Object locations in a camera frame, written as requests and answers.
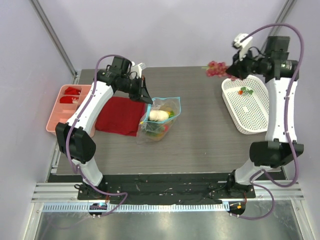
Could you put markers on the white toy radish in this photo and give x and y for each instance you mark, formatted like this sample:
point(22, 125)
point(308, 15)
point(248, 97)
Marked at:
point(158, 116)

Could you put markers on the toy pineapple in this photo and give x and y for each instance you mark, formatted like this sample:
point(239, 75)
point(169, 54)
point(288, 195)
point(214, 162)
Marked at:
point(153, 130)

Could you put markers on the clear zip top bag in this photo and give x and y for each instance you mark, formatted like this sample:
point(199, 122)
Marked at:
point(159, 103)

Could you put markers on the red folded cloth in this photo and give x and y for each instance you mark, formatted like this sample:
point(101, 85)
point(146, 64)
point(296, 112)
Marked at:
point(120, 115)

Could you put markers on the pink compartment tray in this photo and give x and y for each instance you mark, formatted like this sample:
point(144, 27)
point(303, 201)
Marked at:
point(62, 112)

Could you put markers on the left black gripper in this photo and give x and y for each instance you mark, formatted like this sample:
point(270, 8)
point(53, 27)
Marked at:
point(142, 94)

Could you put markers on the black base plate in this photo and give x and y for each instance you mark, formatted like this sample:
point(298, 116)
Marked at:
point(164, 189)

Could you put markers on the red toy grapes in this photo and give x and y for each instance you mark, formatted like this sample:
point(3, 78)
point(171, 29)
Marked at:
point(217, 69)

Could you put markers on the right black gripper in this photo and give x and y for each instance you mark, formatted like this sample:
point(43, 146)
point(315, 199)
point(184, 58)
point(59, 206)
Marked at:
point(236, 67)

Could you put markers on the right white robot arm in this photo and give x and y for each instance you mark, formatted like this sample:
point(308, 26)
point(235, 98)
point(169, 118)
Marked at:
point(281, 75)

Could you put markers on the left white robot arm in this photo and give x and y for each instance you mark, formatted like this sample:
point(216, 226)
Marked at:
point(73, 136)

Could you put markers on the white plastic basket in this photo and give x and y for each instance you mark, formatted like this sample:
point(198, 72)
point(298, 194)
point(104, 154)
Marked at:
point(250, 113)

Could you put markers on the white slotted cable duct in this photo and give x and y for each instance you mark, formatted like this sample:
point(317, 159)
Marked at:
point(96, 207)

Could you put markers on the red item in tray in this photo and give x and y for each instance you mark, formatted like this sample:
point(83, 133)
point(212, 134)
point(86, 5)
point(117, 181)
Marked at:
point(72, 91)
point(68, 99)

